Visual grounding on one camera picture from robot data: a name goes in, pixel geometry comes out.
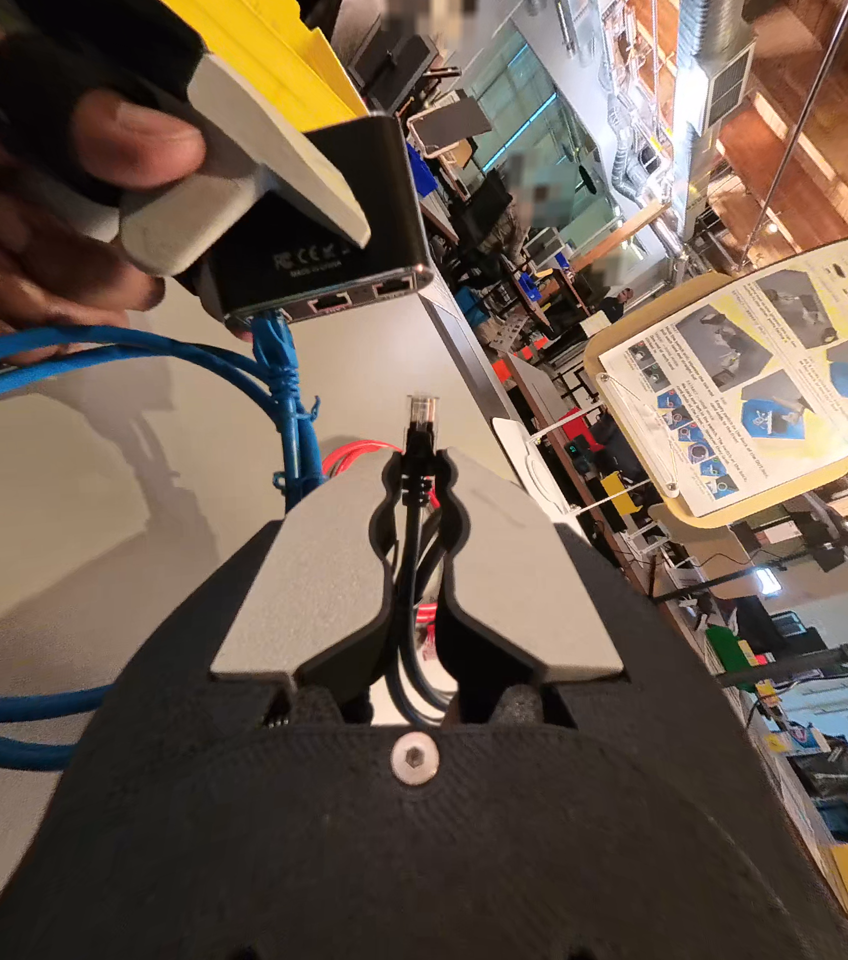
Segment person's left hand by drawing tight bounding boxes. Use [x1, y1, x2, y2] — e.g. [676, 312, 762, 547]
[0, 75, 208, 346]

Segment instruction sheet on stand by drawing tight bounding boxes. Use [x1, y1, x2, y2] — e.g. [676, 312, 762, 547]
[492, 237, 848, 534]

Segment black ethernet adapter hub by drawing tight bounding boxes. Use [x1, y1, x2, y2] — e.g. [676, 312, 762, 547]
[192, 113, 437, 331]

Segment green box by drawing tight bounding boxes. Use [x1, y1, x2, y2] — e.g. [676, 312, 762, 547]
[706, 623, 748, 676]

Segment blue ethernet cable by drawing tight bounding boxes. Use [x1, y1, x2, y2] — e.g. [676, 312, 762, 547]
[0, 308, 323, 774]

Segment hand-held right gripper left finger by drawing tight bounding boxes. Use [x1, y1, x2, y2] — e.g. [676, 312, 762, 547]
[210, 450, 398, 684]

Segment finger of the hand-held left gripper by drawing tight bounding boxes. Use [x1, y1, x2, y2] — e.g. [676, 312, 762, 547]
[117, 53, 373, 279]

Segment yellow plastic bin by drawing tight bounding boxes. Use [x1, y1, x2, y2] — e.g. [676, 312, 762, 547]
[162, 0, 373, 129]

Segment silver air duct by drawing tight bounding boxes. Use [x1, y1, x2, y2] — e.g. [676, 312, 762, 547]
[679, 0, 763, 136]

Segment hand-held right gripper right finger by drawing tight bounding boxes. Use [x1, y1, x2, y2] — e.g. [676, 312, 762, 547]
[436, 446, 628, 681]

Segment black ethernet cable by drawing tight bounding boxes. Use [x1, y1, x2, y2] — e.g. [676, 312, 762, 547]
[379, 393, 463, 714]

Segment red ethernet cable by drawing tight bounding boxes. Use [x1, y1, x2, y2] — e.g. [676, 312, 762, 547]
[319, 440, 440, 631]

